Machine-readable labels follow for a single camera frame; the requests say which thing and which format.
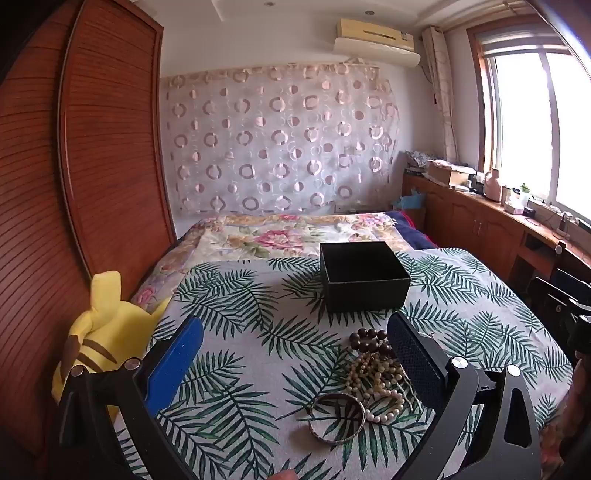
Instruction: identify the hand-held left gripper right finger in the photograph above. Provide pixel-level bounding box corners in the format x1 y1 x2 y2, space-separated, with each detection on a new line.
387 313 541 480

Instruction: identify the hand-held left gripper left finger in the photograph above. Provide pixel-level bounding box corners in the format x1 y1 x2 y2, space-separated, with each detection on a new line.
48 316 206 480

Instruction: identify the white pearl necklace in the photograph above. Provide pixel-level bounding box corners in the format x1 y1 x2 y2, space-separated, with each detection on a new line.
346 353 419 424

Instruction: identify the brown bead bracelet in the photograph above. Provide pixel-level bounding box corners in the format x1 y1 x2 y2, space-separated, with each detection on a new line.
348 327 397 361

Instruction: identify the black square box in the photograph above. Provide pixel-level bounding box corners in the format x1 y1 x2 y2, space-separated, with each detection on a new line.
320 241 411 315

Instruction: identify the metal bangle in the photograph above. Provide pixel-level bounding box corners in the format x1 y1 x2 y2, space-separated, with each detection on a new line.
308 393 368 446

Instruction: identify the black chair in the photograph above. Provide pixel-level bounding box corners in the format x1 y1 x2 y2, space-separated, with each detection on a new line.
526 265 589 328

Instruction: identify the leaf-printed cloth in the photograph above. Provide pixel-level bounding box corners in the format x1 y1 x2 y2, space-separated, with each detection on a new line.
113 247 573 480

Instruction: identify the yellow plush toy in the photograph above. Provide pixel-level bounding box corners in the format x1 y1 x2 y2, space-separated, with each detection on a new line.
51 270 172 423

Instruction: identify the dark blue blanket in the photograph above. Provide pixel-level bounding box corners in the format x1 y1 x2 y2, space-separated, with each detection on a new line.
385 211 439 250

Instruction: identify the wooden cabinet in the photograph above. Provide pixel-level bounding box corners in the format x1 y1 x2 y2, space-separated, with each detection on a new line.
402 171 591 296

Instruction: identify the floral blanket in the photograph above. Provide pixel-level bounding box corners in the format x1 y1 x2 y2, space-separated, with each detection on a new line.
131 212 416 305

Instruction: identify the blue paper bag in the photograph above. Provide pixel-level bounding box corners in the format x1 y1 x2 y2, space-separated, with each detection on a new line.
392 191 426 213

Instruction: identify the cardboard box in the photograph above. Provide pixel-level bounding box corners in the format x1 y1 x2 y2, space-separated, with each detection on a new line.
425 159 476 188

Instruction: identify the stack of papers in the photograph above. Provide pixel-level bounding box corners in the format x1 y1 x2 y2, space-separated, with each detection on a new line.
405 150 437 174

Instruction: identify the wooden-framed window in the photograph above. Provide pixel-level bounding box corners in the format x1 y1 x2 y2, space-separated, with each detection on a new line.
466 14 591 241

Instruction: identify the tied window curtain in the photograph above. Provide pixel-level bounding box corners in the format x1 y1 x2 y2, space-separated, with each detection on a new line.
421 25 460 164

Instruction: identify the white air conditioner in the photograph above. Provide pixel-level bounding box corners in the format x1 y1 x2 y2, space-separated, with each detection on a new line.
333 17 422 65

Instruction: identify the circle-patterned wall cloth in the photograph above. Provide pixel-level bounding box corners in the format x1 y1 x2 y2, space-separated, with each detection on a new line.
159 62 400 215

